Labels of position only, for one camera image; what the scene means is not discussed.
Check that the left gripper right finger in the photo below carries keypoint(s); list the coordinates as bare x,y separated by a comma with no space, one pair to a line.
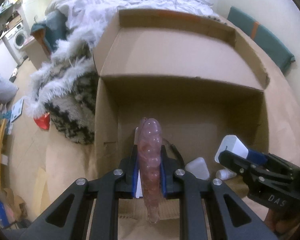
209,210

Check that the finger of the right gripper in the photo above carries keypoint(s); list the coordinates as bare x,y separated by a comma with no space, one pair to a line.
237,164
257,158

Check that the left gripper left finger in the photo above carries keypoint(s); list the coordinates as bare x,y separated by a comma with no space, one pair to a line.
88,209

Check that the small white bottle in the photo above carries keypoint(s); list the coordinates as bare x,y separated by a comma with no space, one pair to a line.
225,174

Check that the white earbuds case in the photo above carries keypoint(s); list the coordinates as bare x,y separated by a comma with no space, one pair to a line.
198,168

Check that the white wall charger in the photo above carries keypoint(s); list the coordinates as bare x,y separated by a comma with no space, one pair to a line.
233,144

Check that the white remote control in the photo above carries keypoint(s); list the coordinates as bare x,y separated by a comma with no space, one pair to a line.
138,187

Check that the pink translucent glass vase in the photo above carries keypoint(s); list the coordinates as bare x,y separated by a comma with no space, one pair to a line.
149,144

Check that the person's right hand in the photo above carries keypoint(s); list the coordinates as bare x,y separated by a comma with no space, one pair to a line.
284,227

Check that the open cardboard box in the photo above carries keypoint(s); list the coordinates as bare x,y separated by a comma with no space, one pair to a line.
200,79

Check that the red plastic bag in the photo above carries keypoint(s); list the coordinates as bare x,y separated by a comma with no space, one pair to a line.
43,122

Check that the teal cushion with orange stripe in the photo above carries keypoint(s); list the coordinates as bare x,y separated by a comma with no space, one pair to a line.
263,37

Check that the white bathroom scale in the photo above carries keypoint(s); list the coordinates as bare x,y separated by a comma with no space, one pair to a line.
16,110

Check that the black white shaggy blanket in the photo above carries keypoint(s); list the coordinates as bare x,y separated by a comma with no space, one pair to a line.
65,87

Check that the grey laundry bag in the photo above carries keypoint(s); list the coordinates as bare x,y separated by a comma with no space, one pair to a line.
8,90

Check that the white low table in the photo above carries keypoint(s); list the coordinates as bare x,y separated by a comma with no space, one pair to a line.
35,52

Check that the white kitchen cabinet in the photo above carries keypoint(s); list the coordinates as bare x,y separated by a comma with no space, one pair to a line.
7,62

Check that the white washing machine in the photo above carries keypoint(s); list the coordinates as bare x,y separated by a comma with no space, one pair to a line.
14,40

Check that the white duvet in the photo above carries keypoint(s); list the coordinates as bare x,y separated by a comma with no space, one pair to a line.
88,19

